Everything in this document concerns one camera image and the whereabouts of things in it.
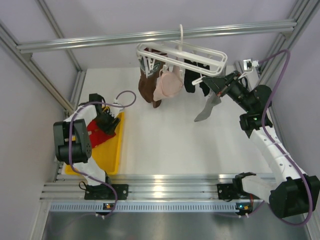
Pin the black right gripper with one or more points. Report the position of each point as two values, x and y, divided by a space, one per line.
219 84

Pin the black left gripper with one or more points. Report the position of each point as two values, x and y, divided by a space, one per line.
109 128

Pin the grey sock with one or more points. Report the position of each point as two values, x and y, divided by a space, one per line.
212 101

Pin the red santa sock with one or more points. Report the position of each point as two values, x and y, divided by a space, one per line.
96 135

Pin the black sock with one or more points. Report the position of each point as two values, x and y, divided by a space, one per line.
189 77
203 86

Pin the white plastic clip hanger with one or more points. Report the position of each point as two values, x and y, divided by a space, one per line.
202 60

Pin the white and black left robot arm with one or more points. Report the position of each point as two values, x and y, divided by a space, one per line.
72 144

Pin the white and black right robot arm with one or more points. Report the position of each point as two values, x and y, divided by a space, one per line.
294 192

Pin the yellow plastic tray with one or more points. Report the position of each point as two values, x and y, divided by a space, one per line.
108 154

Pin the pink sock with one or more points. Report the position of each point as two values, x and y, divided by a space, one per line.
168 84

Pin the maroon striped brown sock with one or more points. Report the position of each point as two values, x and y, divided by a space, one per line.
149 73

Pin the aluminium top crossbar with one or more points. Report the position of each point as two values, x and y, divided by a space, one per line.
274 26

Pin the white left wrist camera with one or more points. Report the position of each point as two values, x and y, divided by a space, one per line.
115 108

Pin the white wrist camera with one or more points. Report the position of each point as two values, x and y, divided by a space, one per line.
115 108
249 65

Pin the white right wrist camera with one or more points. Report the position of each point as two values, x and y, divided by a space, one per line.
249 65

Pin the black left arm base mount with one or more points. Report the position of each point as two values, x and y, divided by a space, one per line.
102 192

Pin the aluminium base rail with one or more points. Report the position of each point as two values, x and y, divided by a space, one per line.
144 187

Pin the slotted grey cable duct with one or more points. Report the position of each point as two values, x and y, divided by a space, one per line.
152 207

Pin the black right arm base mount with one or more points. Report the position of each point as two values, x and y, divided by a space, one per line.
227 192

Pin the aluminium right frame post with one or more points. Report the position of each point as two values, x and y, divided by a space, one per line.
302 12

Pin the aluminium frame post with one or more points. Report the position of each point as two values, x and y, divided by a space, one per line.
27 62
302 12

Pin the aluminium left frame post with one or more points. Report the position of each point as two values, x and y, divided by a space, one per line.
27 62

